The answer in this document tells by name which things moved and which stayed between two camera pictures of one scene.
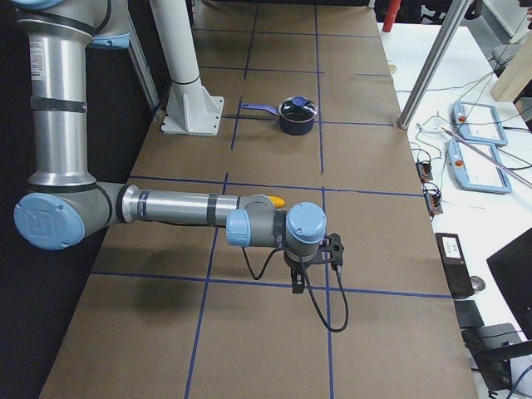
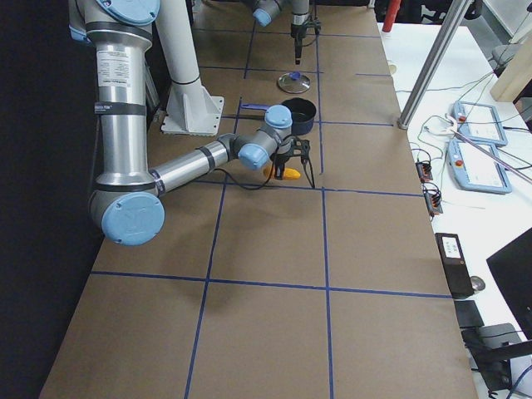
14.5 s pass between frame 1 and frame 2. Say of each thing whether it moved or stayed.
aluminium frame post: stayed
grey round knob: stayed
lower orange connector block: stayed
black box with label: stayed
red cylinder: stayed
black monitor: stayed
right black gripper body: moved
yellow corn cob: moved
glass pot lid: moved
